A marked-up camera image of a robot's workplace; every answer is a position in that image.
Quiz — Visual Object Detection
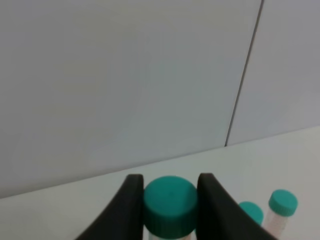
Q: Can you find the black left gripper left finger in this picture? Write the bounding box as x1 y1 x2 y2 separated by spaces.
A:
77 174 144 240

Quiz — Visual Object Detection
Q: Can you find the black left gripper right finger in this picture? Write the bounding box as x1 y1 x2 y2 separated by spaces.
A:
195 173 275 240

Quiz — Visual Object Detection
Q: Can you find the green-capped test tube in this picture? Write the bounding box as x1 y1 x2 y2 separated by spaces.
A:
143 176 198 240

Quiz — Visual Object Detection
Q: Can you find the rack tube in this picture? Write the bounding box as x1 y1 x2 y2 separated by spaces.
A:
238 201 264 226
263 189 299 239

